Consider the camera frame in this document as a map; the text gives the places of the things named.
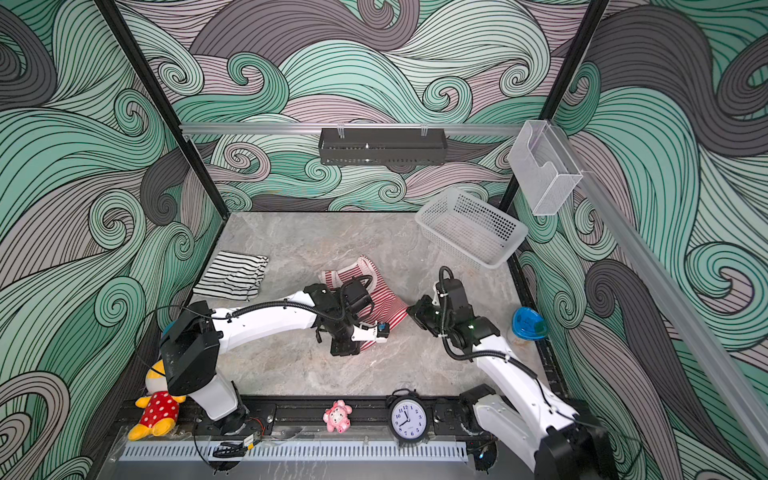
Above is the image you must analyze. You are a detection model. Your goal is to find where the black analog alarm clock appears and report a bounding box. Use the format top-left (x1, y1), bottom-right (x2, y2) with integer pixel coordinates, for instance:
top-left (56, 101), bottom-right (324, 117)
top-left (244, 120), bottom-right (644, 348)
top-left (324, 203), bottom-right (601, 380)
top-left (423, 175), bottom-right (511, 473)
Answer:
top-left (385, 388), bottom-right (430, 447)

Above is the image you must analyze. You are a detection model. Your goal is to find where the blue round lid object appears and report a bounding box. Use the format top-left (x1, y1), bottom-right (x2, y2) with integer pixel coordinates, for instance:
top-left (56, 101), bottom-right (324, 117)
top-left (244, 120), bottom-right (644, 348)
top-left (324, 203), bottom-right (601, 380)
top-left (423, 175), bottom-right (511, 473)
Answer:
top-left (512, 307), bottom-right (549, 341)

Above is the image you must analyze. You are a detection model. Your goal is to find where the yellow red plush doll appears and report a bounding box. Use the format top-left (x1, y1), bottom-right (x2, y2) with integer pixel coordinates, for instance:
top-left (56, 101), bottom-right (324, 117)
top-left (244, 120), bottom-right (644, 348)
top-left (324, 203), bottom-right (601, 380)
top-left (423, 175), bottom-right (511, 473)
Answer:
top-left (128, 360), bottom-right (187, 441)

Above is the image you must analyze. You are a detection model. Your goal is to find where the white plastic laundry basket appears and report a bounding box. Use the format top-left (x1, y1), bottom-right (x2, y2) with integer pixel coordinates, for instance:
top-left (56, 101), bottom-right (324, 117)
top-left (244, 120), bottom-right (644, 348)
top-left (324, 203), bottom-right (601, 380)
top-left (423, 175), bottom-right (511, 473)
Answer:
top-left (415, 188), bottom-right (529, 269)

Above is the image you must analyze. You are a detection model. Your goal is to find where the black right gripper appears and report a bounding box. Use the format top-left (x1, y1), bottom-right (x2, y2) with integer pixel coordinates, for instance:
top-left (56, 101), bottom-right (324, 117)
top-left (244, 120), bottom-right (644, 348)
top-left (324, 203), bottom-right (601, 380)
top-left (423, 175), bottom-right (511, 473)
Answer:
top-left (405, 294), bottom-right (456, 336)

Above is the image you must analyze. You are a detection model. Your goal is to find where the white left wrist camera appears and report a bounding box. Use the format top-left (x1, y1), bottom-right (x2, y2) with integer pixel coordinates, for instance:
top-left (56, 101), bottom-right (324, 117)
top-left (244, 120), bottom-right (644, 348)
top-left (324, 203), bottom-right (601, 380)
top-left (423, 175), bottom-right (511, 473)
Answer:
top-left (351, 323), bottom-right (390, 343)

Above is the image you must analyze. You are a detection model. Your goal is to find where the black vertical frame post right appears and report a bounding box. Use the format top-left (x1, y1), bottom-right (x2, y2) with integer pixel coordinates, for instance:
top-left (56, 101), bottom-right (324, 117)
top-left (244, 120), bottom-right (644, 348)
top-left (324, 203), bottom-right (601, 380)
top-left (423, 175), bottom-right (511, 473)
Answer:
top-left (499, 1), bottom-right (609, 214)

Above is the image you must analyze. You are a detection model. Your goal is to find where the white slotted cable duct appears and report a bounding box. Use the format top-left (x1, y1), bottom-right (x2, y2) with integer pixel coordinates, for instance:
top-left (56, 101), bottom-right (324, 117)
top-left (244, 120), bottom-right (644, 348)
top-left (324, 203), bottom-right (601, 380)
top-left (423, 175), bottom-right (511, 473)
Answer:
top-left (119, 440), bottom-right (469, 463)

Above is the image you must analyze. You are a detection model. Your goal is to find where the black vertical frame post left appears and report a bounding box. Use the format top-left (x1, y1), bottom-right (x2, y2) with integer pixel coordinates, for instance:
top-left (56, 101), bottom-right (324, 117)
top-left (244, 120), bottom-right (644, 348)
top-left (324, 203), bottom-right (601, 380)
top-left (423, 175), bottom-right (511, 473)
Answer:
top-left (94, 0), bottom-right (230, 221)

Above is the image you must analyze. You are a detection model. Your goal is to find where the black wall shelf tray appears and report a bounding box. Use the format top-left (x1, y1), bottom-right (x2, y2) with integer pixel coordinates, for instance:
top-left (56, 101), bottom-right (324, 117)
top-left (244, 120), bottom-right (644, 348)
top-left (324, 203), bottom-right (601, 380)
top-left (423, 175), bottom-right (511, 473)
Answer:
top-left (318, 127), bottom-right (448, 166)

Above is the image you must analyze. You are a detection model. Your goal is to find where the clear plastic wall bin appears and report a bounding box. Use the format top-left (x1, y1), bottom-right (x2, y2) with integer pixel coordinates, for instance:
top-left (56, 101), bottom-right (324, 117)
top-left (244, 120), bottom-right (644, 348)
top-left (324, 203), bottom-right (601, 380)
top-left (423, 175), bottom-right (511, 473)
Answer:
top-left (507, 120), bottom-right (583, 216)

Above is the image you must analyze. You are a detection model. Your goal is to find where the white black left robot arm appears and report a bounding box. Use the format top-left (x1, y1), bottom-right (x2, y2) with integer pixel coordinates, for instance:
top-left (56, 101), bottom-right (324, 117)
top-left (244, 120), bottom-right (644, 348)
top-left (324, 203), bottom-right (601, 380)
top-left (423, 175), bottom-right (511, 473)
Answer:
top-left (159, 275), bottom-right (390, 435)

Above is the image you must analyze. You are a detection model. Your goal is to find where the red white striped tank top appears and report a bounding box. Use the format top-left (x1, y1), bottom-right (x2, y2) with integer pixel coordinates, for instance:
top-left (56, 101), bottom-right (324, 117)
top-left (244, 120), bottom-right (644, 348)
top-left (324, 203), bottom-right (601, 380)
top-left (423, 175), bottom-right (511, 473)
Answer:
top-left (319, 255), bottom-right (407, 332)

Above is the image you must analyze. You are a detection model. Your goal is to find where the black white striped tank top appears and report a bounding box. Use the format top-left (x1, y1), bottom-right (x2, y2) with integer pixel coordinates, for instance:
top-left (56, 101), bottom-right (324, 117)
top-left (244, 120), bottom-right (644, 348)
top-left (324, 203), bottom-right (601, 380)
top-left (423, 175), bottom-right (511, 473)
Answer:
top-left (193, 251), bottom-right (269, 301)

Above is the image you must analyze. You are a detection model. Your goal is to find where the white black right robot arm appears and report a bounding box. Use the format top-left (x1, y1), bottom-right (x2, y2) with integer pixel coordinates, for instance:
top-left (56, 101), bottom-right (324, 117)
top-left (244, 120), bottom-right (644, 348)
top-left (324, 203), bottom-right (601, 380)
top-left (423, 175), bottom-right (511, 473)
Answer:
top-left (407, 266), bottom-right (619, 479)

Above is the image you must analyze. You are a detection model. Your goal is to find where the pink plush toy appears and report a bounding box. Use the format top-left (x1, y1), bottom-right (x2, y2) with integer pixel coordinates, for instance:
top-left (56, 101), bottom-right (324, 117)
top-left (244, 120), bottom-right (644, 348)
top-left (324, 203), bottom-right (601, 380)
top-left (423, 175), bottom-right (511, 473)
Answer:
top-left (323, 400), bottom-right (353, 433)

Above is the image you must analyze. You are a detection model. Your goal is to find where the black vertical frame post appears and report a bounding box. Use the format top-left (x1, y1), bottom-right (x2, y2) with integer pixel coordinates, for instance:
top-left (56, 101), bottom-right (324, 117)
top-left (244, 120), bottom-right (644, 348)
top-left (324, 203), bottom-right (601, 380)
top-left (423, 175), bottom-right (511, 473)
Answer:
top-left (94, 0), bottom-right (230, 221)
top-left (499, 1), bottom-right (609, 214)

